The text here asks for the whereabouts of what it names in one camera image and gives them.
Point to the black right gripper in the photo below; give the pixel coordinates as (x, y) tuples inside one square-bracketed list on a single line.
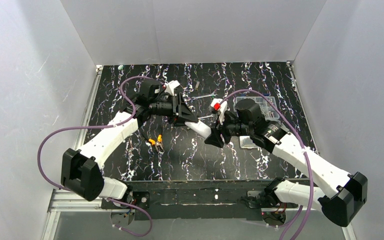
[(222, 126)]

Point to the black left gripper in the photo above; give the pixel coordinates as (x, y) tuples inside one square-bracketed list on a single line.
[(176, 108)]

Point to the white remote control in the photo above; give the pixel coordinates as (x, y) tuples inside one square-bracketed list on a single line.
[(200, 128)]

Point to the white remote battery cover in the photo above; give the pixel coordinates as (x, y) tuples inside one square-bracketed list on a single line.
[(245, 142)]

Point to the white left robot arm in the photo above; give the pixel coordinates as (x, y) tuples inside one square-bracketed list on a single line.
[(82, 168)]

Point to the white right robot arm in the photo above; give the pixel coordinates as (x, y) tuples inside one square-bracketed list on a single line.
[(338, 194)]

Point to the silver wrench upper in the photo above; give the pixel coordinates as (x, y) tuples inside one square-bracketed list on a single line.
[(203, 96)]

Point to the clear plastic screw organizer box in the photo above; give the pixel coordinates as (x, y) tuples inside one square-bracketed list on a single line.
[(269, 113)]

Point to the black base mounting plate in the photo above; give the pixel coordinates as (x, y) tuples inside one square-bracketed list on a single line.
[(199, 199)]

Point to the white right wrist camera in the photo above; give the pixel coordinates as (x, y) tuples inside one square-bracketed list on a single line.
[(220, 106)]

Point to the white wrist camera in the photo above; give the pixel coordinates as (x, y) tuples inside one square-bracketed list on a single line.
[(220, 106), (170, 87)]

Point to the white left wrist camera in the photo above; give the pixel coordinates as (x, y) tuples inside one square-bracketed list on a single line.
[(170, 87)]

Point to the orange handled pliers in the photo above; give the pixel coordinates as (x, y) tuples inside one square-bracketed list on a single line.
[(157, 143)]

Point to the aluminium frame rail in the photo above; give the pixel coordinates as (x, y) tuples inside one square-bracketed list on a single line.
[(72, 163)]

